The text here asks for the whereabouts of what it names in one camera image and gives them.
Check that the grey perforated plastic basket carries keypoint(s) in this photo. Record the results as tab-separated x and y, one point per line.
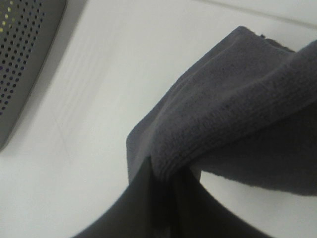
27	31

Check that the dark grey towel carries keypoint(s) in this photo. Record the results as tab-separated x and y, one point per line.
246	111

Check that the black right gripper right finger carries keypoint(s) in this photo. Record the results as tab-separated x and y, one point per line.
201	216

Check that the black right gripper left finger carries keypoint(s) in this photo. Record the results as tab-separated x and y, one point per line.
142	211

